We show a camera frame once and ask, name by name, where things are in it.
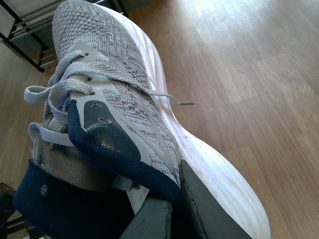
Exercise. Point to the grey knit sneaker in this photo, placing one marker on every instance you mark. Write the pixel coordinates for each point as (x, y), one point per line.
(109, 137)

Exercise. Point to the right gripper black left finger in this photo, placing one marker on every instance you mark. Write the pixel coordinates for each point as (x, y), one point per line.
(152, 221)

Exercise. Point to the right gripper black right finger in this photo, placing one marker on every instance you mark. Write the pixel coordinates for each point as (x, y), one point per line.
(205, 216)

